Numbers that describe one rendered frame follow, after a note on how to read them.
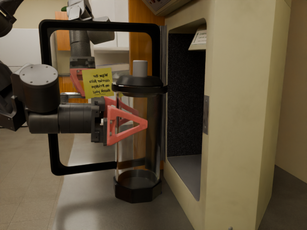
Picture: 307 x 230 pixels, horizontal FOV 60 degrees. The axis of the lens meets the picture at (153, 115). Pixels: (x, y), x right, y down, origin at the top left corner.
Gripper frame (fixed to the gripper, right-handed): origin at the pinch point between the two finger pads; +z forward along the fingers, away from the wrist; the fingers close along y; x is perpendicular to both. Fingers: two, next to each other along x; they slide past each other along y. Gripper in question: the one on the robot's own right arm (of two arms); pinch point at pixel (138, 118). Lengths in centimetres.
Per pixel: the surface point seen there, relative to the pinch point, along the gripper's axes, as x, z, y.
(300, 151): 14, 55, 16
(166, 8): -23.3, 7.8, 12.8
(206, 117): -2.0, 10.9, -7.5
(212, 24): -17.7, 10.1, -7.9
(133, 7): -25.8, 2.3, 28.6
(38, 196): 123, -56, 200
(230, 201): 14.4, 17.2, -8.8
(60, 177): 122, -40, 238
